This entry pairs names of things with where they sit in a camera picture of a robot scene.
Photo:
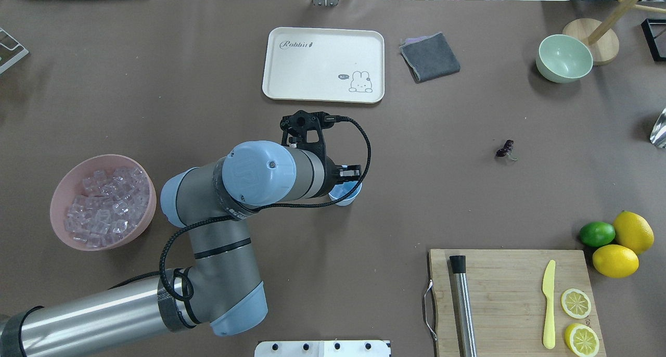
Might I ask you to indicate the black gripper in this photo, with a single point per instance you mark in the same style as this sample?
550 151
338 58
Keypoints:
331 177

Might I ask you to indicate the steel ice scoop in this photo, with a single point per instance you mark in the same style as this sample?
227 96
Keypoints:
657 135

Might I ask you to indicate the steel muddler black tip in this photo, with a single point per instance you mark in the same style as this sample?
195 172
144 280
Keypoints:
464 314

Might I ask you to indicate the wooden glass drying stand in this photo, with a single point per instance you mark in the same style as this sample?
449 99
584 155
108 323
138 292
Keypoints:
599 37

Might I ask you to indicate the lemon slice upper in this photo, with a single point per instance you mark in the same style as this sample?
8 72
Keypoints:
576 303

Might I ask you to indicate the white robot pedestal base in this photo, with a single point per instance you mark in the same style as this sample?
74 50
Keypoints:
324 348

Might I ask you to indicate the pink bowl of ice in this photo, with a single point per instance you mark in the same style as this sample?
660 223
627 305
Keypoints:
103 203

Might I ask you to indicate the dark cherries pair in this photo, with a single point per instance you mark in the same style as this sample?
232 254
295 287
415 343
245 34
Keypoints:
506 151

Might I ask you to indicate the light blue plastic cup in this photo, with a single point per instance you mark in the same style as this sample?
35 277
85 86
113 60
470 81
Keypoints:
344 194

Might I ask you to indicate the yellow lemon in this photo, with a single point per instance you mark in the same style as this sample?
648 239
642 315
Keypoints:
633 232
615 261

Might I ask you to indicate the cream rabbit serving tray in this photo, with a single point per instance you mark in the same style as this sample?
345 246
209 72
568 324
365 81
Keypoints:
325 64

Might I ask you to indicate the grey folded cloth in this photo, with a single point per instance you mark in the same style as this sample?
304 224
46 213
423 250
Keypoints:
429 57

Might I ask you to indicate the yellow lemon far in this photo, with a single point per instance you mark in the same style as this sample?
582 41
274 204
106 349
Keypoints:
633 232

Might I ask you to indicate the mint green bowl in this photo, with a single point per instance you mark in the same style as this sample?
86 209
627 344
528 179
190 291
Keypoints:
563 59

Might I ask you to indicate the lemon slice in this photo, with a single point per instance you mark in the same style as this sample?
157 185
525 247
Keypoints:
576 303
582 340

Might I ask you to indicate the white cup rack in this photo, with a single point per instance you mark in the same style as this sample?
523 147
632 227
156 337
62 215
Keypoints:
12 51

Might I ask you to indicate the yellow plastic knife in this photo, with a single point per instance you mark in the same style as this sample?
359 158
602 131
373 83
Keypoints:
549 323

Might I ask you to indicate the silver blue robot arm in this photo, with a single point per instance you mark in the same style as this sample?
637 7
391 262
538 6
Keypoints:
208 271

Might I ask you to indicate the green lime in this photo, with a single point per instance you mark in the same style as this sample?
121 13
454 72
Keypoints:
597 234

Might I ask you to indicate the wooden cutting board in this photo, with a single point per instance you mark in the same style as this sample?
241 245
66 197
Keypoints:
507 303

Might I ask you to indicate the lemon slice lower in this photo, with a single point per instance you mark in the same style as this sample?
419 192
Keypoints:
582 340

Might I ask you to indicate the yellow lemon near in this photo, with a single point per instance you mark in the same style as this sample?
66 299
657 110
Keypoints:
615 261

